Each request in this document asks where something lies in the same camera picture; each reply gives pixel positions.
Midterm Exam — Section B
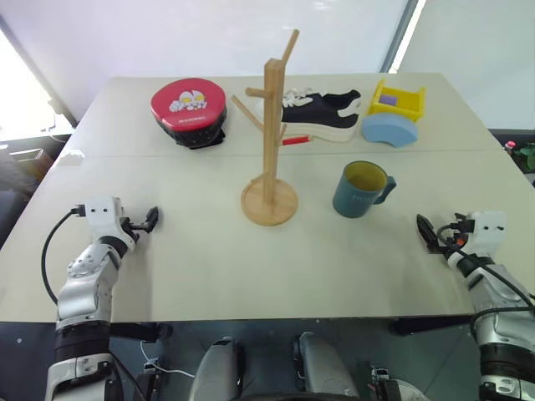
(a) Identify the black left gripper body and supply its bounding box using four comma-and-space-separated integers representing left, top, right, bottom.
119, 216, 147, 243

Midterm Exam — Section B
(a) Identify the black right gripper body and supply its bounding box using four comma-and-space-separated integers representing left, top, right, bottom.
435, 212, 476, 256

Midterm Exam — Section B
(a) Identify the wooden mug tree stand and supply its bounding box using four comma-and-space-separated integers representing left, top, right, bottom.
231, 28, 300, 227

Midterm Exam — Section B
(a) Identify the blue mug with yellow inside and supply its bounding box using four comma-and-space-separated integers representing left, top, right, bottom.
332, 160, 397, 219

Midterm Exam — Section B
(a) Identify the small white object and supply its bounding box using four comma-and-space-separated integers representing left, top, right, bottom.
57, 150, 86, 165

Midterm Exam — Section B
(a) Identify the light blue foam arch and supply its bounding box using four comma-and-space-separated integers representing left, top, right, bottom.
360, 114, 420, 149

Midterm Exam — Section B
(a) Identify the red and black boxing pad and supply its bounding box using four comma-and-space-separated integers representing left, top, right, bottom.
150, 79, 229, 150

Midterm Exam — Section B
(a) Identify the green object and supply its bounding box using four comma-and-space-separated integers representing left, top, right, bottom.
517, 141, 535, 172

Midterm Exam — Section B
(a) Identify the cardboard box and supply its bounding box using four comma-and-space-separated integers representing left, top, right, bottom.
8, 146, 54, 181

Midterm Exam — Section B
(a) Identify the yellow plastic box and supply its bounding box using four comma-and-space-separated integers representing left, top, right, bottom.
366, 79, 427, 124

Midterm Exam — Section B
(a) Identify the black and white sneaker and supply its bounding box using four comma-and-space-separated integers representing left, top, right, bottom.
279, 86, 363, 142

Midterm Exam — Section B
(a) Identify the grey rounded robot leg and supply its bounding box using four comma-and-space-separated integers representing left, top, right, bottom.
291, 331, 361, 401
192, 336, 246, 401

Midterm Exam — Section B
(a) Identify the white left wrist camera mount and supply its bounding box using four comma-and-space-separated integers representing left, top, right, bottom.
83, 195, 126, 244

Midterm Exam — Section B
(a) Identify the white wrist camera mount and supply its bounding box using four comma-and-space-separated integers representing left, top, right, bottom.
466, 211, 509, 256
83, 195, 126, 244

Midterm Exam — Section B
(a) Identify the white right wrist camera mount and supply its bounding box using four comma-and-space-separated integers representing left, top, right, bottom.
466, 211, 509, 256

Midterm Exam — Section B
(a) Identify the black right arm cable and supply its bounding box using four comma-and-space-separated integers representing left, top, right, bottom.
436, 224, 535, 343

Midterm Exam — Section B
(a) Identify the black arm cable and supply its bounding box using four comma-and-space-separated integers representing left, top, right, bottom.
40, 205, 87, 305
436, 224, 535, 343

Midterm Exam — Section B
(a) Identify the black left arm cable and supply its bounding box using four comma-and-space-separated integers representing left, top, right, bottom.
40, 205, 87, 305

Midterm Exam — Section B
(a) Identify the thin white cable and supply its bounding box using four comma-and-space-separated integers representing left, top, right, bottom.
140, 340, 196, 379

